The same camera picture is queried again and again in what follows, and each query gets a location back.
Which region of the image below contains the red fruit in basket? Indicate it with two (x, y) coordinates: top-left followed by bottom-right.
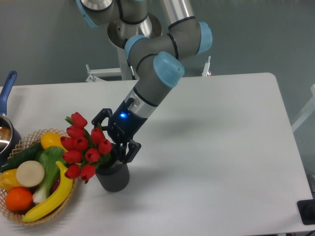
(51, 177), (61, 194)

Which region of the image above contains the red tulip bouquet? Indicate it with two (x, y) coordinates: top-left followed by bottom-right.
(60, 112), (113, 183)

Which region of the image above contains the woven wicker basket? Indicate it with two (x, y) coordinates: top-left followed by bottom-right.
(0, 128), (77, 226)

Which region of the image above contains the yellow bell pepper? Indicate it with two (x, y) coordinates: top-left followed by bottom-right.
(0, 169), (22, 191)

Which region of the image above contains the dark grey ribbed vase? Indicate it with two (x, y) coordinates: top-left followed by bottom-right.
(94, 143), (130, 193)

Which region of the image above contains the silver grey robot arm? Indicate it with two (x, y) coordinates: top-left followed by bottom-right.
(76, 0), (213, 164)

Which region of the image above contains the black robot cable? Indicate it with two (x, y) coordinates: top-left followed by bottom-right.
(127, 59), (137, 81)

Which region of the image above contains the beige round disc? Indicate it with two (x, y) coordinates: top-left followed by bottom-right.
(16, 161), (45, 187)

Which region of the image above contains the black device at edge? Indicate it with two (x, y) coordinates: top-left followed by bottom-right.
(297, 199), (315, 225)

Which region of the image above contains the dark green cucumber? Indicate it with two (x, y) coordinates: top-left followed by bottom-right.
(0, 143), (43, 173)

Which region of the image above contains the yellow banana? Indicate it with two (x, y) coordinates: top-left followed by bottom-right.
(22, 161), (73, 223)

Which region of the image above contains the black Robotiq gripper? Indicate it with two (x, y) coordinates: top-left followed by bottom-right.
(92, 100), (147, 168)

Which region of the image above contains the blue handled saucepan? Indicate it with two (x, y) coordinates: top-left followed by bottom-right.
(0, 71), (21, 165)

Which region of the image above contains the orange fruit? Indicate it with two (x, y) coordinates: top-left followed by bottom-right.
(5, 187), (33, 211)

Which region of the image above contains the white frame at right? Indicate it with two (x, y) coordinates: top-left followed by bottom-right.
(291, 84), (315, 132)

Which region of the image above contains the green bok choy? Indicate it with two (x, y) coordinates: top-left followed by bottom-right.
(33, 146), (65, 205)

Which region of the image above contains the yellow lemon squash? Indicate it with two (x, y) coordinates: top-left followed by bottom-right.
(40, 132), (66, 151)

